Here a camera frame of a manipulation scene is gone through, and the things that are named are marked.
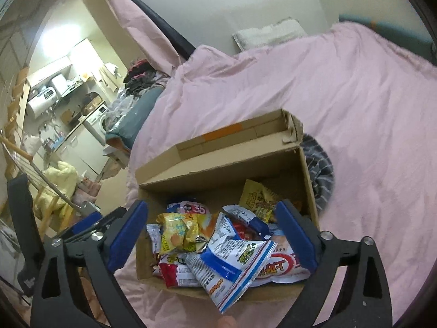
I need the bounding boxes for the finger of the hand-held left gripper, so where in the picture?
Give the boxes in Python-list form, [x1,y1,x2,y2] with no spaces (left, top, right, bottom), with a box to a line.
[55,207,128,245]
[72,211,104,233]

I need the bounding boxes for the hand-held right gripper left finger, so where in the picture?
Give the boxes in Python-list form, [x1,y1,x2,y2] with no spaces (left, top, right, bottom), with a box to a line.
[31,199,150,328]

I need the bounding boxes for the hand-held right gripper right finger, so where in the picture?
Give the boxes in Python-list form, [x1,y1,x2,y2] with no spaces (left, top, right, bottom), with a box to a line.
[273,198,393,328]

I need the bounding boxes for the small white snack packet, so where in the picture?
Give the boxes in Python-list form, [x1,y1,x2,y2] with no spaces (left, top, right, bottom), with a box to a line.
[147,224,163,263]

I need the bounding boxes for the white red-oval snack packet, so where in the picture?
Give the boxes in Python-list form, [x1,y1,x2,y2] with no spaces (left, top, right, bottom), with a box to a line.
[254,232,312,283]

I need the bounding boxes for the yellow snack packet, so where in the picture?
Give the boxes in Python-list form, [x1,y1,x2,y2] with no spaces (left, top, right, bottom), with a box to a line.
[156,212,199,254]

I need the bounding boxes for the red snack packet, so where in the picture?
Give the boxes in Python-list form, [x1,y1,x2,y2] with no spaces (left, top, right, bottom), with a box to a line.
[232,222,260,241]

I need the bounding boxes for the gold dark-print snack packet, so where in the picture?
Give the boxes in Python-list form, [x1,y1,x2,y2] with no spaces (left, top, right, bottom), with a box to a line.
[238,179,280,222]

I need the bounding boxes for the light blue white snack packet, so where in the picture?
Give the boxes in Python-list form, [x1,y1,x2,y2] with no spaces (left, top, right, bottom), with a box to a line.
[222,205,270,240]

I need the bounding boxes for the white red-edged snack packet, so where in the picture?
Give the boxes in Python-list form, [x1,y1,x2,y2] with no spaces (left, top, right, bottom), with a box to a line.
[159,252,205,288]

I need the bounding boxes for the white pink cartoon snack packet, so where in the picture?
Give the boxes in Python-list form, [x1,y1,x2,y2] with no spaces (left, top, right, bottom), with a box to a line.
[166,201,219,216]

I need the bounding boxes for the orange snack packet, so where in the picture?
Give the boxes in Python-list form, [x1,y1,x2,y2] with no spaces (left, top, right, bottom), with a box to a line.
[196,212,221,245]

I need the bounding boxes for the brown cardboard box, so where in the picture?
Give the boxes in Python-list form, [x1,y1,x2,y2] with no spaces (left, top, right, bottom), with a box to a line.
[134,109,320,292]

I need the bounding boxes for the metal drying rack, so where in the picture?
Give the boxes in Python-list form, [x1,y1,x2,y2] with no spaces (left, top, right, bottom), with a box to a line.
[0,130,101,219]

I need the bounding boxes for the pink floral packages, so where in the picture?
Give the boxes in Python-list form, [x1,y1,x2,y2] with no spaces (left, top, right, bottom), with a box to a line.
[73,178,103,206]

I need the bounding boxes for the pale yellow quilt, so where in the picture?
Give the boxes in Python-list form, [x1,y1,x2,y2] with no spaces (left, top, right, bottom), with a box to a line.
[34,160,80,219]

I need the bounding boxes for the grey striped cloth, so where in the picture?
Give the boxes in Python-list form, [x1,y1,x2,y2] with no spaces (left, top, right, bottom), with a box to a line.
[302,133,336,212]

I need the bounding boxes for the white kitchen cabinet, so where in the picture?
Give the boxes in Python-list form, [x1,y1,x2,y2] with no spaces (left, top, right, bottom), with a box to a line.
[44,123,106,175]

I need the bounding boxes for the white washing machine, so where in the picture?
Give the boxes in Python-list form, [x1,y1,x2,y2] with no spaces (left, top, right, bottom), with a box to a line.
[85,105,110,135]

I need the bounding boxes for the white crumpled clothes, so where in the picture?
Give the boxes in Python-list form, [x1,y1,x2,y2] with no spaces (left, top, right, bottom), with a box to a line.
[106,94,137,125]

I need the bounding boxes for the brown storage box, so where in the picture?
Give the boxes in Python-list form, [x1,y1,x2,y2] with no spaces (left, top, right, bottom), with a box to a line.
[82,92,103,113]

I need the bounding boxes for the wooden ladder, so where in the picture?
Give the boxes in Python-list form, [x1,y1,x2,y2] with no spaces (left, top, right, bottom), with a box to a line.
[3,66,31,137]

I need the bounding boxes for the white water heater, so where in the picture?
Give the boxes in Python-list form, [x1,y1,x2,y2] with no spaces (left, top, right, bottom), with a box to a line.
[26,87,58,118]

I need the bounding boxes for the white cylindrical appliance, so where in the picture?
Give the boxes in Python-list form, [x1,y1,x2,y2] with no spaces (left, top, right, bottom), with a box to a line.
[51,74,69,97]

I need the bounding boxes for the beige hanging towel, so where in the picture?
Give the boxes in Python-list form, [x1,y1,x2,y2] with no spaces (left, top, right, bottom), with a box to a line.
[99,62,118,86]

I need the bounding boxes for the pink bed blanket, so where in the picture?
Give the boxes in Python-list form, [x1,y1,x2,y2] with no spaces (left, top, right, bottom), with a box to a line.
[113,20,437,328]

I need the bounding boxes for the dark clothes pile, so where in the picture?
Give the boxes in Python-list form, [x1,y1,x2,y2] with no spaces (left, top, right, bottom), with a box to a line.
[123,58,171,91]

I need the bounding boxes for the pink hanging sheet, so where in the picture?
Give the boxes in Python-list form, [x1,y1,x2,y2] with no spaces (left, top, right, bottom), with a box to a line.
[97,0,192,72]

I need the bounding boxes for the grey white pillow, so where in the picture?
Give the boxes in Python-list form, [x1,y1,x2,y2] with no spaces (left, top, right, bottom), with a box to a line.
[232,17,308,52]

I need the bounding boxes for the teal headboard cushion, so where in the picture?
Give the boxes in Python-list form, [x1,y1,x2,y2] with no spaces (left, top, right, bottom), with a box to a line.
[338,14,434,62]

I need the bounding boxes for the yellow wooden frame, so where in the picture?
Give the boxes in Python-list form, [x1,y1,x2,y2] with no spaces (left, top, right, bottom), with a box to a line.
[34,191,76,233]

